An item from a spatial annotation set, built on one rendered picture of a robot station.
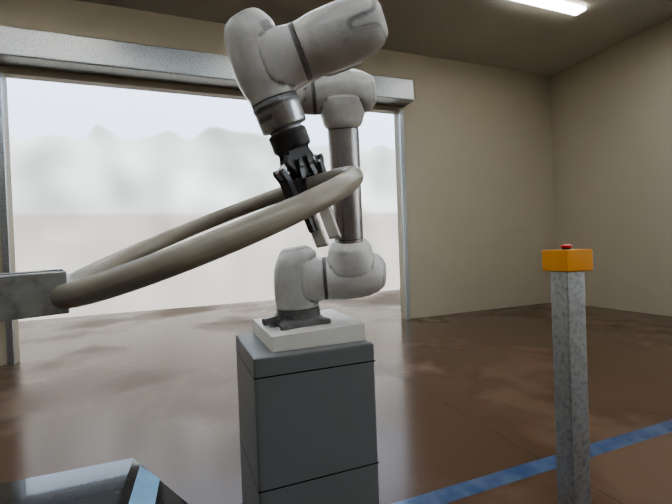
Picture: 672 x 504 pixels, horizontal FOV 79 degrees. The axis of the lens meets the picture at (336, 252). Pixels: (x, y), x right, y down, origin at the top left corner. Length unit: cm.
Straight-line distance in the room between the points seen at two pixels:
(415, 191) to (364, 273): 503
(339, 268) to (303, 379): 37
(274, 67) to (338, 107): 56
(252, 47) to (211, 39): 517
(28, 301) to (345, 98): 100
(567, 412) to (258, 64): 156
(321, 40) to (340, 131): 58
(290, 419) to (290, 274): 46
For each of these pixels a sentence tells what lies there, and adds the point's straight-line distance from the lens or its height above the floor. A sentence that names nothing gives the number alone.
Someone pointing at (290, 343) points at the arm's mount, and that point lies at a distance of 133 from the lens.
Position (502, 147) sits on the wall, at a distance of 754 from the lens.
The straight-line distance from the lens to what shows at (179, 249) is 44.
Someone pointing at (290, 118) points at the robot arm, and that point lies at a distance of 78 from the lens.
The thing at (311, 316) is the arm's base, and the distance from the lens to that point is 142.
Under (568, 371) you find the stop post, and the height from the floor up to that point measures 64.
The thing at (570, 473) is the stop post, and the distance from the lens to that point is 190.
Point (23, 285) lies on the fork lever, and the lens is 58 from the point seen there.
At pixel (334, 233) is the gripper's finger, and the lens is 85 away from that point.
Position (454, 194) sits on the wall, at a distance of 676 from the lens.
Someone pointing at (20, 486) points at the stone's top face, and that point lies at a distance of 79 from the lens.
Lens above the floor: 112
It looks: 1 degrees down
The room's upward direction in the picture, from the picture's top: 2 degrees counter-clockwise
